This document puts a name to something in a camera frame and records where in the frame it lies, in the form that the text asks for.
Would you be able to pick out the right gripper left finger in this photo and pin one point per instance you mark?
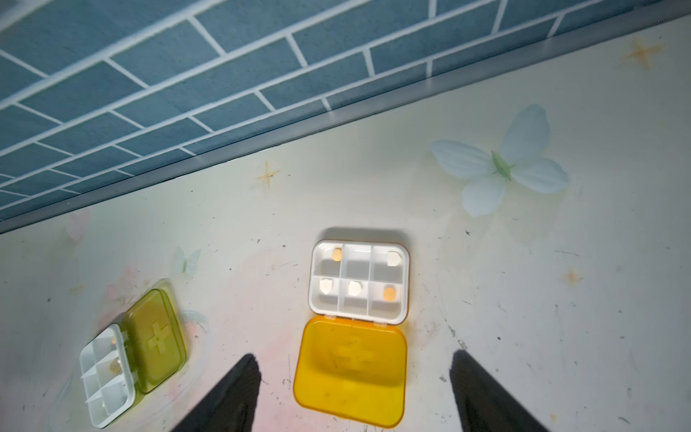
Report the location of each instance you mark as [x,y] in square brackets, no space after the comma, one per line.
[231,404]

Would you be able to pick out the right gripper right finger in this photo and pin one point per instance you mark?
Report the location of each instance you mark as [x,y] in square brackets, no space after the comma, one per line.
[483,403]

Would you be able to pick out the orange pillbox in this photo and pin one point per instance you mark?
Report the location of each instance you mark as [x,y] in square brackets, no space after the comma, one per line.
[353,359]

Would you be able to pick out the back left green pillbox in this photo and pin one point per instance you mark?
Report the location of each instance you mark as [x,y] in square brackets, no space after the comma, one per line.
[132,356]

